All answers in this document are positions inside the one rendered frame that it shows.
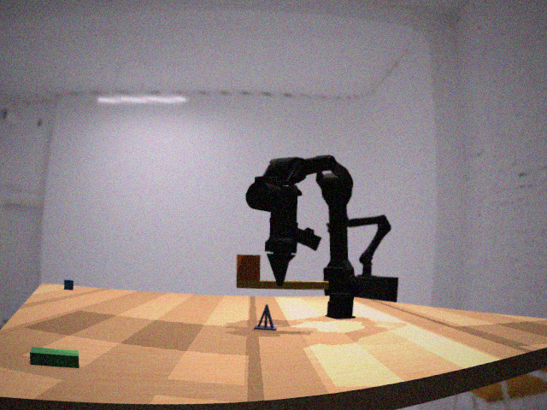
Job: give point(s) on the green rectangular block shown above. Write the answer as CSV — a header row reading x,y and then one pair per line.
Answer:
x,y
54,357

